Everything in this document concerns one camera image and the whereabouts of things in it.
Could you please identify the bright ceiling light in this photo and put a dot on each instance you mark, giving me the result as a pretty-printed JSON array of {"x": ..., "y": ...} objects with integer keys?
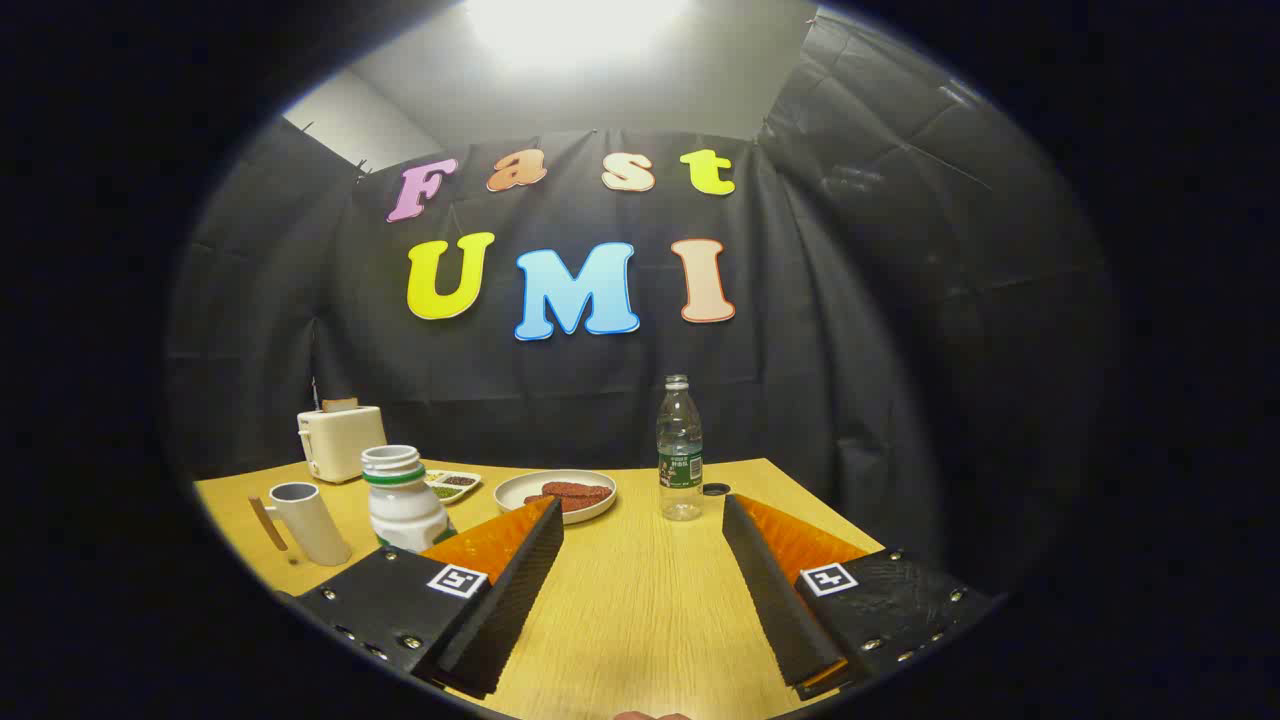
[{"x": 575, "y": 25}]

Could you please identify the wooden table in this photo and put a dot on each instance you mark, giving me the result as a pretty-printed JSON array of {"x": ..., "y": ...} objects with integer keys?
[{"x": 640, "y": 600}]

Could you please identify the white juice bottle green label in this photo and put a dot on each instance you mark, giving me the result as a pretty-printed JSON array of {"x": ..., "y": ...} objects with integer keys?
[{"x": 402, "y": 510}]

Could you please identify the black backdrop cloth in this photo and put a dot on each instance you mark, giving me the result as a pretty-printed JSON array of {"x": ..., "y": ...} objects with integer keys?
[{"x": 850, "y": 350}]

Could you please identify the toast slice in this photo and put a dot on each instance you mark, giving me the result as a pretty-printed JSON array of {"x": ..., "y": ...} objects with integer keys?
[{"x": 340, "y": 404}]

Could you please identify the red sausages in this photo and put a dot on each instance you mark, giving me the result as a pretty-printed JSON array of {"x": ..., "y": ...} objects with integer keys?
[{"x": 575, "y": 493}]

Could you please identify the cream toaster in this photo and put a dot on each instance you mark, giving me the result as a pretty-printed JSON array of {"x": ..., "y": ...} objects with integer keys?
[{"x": 342, "y": 445}]

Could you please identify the clear plastic water bottle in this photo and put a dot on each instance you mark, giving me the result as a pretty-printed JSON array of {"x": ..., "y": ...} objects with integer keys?
[{"x": 680, "y": 450}]

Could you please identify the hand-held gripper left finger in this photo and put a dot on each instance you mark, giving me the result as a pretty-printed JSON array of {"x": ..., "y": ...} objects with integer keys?
[{"x": 510, "y": 600}]

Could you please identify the small divided bean dish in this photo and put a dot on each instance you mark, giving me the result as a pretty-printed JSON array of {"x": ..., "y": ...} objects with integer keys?
[{"x": 455, "y": 485}]

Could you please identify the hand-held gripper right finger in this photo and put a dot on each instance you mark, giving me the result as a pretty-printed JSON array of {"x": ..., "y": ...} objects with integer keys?
[{"x": 775, "y": 600}]

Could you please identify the white round plate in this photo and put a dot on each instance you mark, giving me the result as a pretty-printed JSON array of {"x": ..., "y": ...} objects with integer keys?
[{"x": 515, "y": 495}]

